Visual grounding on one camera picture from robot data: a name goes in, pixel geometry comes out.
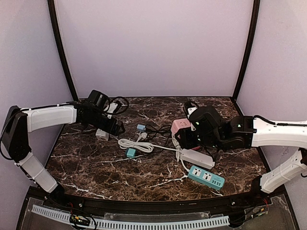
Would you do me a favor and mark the white and pink cube socket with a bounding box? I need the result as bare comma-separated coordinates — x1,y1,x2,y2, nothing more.
171,118,191,137

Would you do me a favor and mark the white cube socket adapter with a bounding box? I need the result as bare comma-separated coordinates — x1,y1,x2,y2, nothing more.
95,129,109,141

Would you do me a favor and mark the white power strip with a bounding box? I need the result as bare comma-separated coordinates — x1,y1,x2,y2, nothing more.
180,149,215,170

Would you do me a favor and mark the light blue charger plug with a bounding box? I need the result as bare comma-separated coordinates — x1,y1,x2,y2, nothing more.
137,124,146,132

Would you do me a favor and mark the white power cable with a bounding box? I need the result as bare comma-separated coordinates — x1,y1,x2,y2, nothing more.
117,132,190,172

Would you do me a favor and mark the teal charger plug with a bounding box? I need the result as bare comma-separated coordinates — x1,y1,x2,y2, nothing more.
125,148,136,159

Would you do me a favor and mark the black usb cable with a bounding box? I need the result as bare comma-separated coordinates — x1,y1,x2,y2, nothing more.
142,124,172,142

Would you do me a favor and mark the teal power strip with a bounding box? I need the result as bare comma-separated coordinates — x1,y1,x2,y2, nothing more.
188,166,225,191

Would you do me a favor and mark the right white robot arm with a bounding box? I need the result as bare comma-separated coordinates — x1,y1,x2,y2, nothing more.
171,113,307,195

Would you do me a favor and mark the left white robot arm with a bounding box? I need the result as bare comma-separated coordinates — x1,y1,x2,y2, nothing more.
0,90,125,195

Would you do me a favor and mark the small circuit board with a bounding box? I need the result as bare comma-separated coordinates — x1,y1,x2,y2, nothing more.
69,214,90,226

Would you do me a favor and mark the white slotted cable duct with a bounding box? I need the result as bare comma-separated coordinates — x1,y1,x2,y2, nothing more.
31,205,230,230

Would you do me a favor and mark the left black frame post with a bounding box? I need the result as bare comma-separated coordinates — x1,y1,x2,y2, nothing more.
47,0,79,101

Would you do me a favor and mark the black frame post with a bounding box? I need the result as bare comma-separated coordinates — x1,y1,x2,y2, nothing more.
47,0,79,101
232,0,260,102

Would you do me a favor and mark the right black frame post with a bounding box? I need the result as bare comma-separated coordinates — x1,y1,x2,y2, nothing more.
232,0,260,102

